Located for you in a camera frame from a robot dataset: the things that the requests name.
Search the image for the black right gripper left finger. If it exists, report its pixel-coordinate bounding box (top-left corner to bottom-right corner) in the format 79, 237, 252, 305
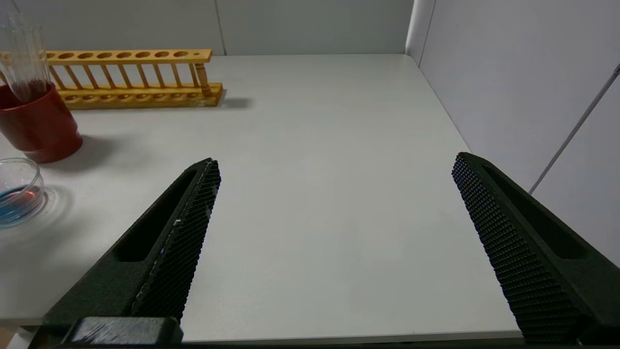
43, 158, 222, 335

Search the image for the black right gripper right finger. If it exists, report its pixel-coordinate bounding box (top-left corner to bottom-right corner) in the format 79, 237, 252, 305
452, 152, 620, 346

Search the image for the test tube with red pigment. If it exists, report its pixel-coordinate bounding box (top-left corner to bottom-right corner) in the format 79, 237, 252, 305
9, 10, 33, 100

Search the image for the wooden test tube rack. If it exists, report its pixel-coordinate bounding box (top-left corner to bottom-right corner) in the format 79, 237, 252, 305
0, 48, 223, 110

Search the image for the clear glass beaker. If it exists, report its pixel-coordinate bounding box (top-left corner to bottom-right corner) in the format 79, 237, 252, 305
0, 158, 46, 228

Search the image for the red cup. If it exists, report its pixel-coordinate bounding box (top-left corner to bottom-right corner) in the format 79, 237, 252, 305
0, 80, 83, 164

